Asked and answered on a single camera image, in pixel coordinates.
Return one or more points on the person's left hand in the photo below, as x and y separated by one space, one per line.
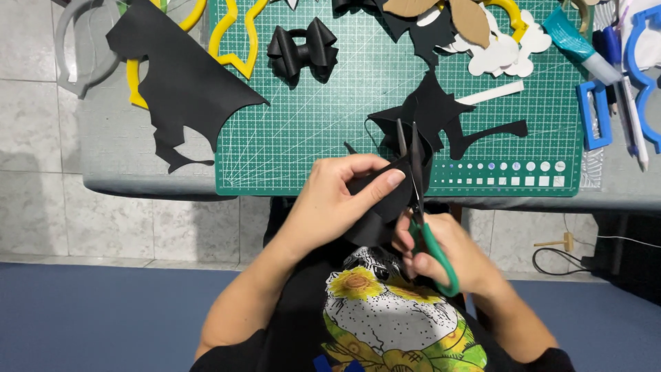
323 201

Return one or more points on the person's right hand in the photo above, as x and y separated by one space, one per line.
457 253

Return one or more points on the person's right fingers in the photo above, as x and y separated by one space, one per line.
404 235

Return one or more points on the black foam cutout piece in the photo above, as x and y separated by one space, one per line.
369 227

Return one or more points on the black printed t-shirt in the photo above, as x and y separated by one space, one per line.
387 320

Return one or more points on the thin black foam sliver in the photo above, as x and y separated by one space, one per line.
367 135

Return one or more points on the jagged black foam scrap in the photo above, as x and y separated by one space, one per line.
431 111

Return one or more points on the curved black foam scrap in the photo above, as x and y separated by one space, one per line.
483 135

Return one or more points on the green cutting mat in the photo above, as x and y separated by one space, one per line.
320 129

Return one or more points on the small wooden mallet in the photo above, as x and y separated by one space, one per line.
565 241

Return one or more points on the white foam strip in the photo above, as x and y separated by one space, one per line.
490 93

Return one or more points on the clear plastic ruler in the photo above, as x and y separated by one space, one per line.
592 170

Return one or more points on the pointed black foam scrap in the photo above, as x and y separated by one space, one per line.
423 36

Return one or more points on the white cloud-shaped foam pieces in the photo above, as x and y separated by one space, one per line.
495 54

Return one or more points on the black foam bow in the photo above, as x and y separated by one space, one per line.
302 51

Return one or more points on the brown cardboard leaf shapes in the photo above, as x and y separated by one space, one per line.
472 20

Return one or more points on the glossy black bow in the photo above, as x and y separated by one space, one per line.
351 5

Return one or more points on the yellow star-shaped template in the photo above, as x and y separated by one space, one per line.
242 57

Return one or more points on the yellow curved template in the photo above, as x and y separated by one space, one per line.
514 18

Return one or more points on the white pen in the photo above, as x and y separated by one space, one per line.
635 129

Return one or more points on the teal glue tube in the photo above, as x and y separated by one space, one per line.
573 41

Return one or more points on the large black foam sheet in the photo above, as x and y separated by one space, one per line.
180 77

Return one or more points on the dark blue marker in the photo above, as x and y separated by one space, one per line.
609 46

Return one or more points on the large blue outline template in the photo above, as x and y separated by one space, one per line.
638 77

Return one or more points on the blue floor mat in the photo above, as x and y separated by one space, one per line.
103 320

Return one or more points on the blue rectangular frame template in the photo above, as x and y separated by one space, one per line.
585 113

